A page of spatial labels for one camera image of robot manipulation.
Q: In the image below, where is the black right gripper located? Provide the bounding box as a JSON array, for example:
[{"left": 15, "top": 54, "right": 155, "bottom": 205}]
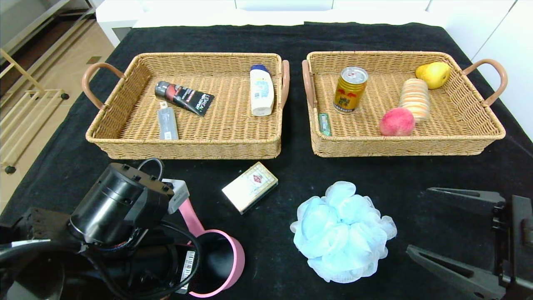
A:
[{"left": 406, "top": 187, "right": 533, "bottom": 300}]

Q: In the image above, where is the light blue mesh bath pouf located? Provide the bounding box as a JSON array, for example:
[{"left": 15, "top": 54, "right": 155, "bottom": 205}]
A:
[{"left": 290, "top": 181, "right": 397, "bottom": 284}]

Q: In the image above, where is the pink peach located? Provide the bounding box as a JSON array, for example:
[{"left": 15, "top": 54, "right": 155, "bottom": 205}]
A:
[{"left": 379, "top": 107, "right": 416, "bottom": 137}]

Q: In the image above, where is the ridged beige bread roll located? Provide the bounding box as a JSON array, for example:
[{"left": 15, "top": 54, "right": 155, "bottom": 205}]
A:
[{"left": 399, "top": 78, "right": 431, "bottom": 123}]

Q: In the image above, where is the gold energy drink can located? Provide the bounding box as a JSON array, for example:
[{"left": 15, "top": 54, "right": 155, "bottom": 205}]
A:
[{"left": 333, "top": 66, "right": 369, "bottom": 114}]

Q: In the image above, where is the pink mug with dark inside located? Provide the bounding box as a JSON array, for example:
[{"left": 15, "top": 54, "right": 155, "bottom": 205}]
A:
[{"left": 178, "top": 199, "right": 246, "bottom": 298}]

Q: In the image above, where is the yellow pear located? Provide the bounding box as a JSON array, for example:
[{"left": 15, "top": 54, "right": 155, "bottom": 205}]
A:
[{"left": 415, "top": 62, "right": 451, "bottom": 90}]

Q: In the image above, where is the small green tube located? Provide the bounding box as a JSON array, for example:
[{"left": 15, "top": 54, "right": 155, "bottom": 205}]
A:
[{"left": 318, "top": 112, "right": 331, "bottom": 137}]

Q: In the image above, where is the beige card box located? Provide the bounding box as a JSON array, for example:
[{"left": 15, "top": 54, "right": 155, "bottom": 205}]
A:
[{"left": 221, "top": 162, "right": 279, "bottom": 215}]

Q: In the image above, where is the white bottle with blue cap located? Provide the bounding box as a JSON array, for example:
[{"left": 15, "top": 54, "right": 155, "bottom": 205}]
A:
[{"left": 249, "top": 64, "right": 275, "bottom": 117}]

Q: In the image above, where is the black tablecloth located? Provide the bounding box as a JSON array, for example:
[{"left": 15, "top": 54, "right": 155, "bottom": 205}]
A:
[{"left": 0, "top": 22, "right": 533, "bottom": 300}]

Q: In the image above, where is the black face wash tube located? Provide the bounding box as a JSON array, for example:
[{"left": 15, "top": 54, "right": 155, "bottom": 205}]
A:
[{"left": 154, "top": 80, "right": 215, "bottom": 117}]

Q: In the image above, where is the clear grey small tube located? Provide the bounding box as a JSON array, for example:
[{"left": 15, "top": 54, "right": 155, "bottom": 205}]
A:
[{"left": 157, "top": 100, "right": 179, "bottom": 141}]

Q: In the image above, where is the white cabinet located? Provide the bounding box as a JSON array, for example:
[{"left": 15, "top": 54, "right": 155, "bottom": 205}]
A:
[{"left": 95, "top": 0, "right": 458, "bottom": 29}]

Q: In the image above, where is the wooden slatted rack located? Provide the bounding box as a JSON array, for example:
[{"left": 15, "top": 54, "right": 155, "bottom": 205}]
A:
[{"left": 0, "top": 48, "right": 69, "bottom": 175}]

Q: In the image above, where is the grey shelf unit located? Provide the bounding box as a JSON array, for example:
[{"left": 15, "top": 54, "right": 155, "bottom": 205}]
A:
[{"left": 0, "top": 0, "right": 97, "bottom": 57}]

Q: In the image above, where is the wicker basket with brown handles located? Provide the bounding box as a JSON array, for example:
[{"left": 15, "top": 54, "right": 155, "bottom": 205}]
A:
[
  {"left": 81, "top": 52, "right": 290, "bottom": 160},
  {"left": 302, "top": 51, "right": 508, "bottom": 158}
]

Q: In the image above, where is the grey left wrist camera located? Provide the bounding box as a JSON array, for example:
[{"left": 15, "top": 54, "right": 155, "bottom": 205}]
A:
[{"left": 162, "top": 178, "right": 190, "bottom": 215}]

